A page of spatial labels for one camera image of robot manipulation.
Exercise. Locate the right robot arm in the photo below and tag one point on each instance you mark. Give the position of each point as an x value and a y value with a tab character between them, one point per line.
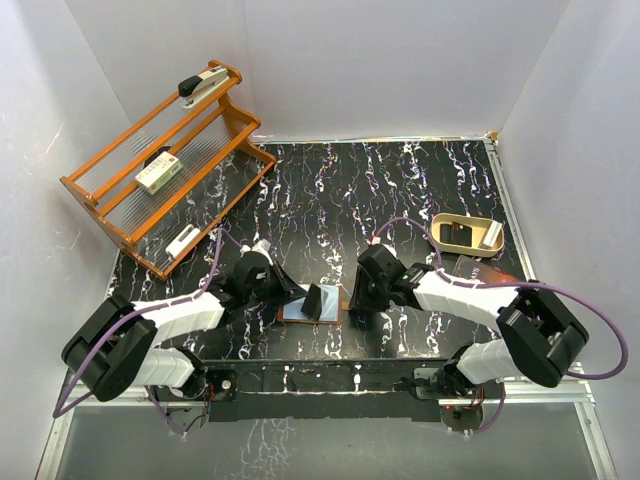
539	337

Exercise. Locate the brown leather card holder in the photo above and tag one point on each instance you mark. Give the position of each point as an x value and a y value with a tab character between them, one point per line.
333	307

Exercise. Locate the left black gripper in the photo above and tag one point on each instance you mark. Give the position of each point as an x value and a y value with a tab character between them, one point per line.
287	289

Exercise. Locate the orange wooden shelf rack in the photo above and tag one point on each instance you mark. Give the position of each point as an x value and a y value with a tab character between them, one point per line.
220	164

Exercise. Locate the dark red picture book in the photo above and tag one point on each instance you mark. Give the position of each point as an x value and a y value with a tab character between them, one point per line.
470	269

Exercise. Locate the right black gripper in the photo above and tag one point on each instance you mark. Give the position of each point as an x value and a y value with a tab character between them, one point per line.
361	298

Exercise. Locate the black card in tray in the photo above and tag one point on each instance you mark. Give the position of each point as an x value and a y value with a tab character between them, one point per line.
456	234

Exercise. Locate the silver card in tray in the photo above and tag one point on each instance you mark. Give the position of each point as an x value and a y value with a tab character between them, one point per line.
491	235

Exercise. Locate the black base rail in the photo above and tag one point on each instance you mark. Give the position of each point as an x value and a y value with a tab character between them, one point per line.
230	391

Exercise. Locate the black and beige stapler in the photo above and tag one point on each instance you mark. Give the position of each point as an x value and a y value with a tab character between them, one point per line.
197	87

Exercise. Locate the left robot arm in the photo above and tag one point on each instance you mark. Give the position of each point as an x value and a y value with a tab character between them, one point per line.
122	343

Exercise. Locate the small white box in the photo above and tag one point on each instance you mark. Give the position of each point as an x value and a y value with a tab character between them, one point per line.
182	240

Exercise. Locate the white staples box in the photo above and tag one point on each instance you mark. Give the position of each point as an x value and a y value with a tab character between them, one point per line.
158	172

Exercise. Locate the beige oval tray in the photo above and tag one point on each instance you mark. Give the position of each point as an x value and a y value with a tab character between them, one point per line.
478	224

